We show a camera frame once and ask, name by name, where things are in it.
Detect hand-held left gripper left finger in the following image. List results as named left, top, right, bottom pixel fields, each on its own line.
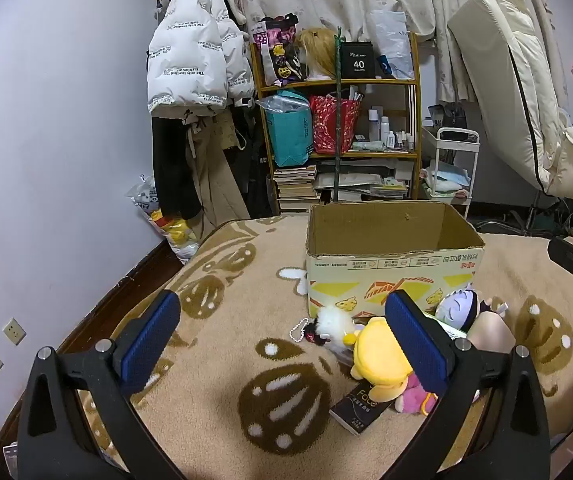
left=16, top=289, right=182, bottom=480

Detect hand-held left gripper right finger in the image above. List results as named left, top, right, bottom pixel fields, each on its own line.
left=384, top=289, right=552, bottom=480

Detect yellow plush toy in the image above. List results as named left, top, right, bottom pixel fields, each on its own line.
left=351, top=316, right=415, bottom=396

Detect white-haired plush doll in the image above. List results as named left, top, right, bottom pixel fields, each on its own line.
left=434, top=284, right=510, bottom=333

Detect printed cardboard box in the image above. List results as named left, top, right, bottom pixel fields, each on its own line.
left=305, top=201, right=487, bottom=319

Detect pale pink plush toy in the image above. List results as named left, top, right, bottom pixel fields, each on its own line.
left=467, top=311, right=516, bottom=356

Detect black packet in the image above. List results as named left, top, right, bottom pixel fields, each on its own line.
left=329, top=385, right=392, bottom=436

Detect white fluffy plush toy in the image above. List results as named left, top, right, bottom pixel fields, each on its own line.
left=289, top=305, right=360, bottom=353

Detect beige patterned blanket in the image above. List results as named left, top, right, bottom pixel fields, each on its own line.
left=74, top=212, right=573, bottom=480

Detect plastic bag of toys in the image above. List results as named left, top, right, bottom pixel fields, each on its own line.
left=126, top=175, right=202, bottom=263

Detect light blue folded cloth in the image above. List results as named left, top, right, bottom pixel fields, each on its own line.
left=431, top=167, right=470, bottom=186

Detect white trolley cart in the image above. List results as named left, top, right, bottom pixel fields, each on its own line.
left=419, top=127, right=481, bottom=221

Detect pile of books and papers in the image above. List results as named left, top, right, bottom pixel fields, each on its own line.
left=314, top=160, right=415, bottom=206

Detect beige hanging garment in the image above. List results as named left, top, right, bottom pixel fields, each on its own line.
left=186, top=110, right=250, bottom=241

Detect black coat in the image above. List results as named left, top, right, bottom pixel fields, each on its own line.
left=151, top=112, right=202, bottom=221

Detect wooden shelf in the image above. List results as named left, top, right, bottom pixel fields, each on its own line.
left=249, top=32, right=423, bottom=213

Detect cream folded mattress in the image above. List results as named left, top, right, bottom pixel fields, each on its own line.
left=447, top=0, right=573, bottom=206

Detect stack of books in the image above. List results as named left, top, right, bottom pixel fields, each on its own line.
left=272, top=164, right=320, bottom=213

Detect group of cosmetic bottles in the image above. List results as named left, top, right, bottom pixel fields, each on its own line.
left=367, top=105, right=417, bottom=153

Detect red gift bag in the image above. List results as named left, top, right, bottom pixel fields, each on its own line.
left=309, top=94, right=363, bottom=156

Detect teal bag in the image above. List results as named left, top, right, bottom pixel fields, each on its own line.
left=256, top=91, right=315, bottom=168

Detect green pole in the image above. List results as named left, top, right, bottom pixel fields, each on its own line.
left=333, top=25, right=343, bottom=206

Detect white plastic bag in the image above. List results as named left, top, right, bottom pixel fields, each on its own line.
left=367, top=10, right=415, bottom=80

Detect black box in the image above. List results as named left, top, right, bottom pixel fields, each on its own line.
left=339, top=40, right=380, bottom=80

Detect white puffer jacket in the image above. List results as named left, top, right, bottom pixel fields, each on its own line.
left=146, top=0, right=257, bottom=116

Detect blonde wig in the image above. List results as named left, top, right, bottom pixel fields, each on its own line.
left=294, top=27, right=340, bottom=81

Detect pink black patterned bag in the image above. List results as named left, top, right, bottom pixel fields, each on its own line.
left=251, top=14, right=300, bottom=88

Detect metal frame legs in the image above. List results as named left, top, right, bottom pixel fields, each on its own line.
left=509, top=192, right=573, bottom=241

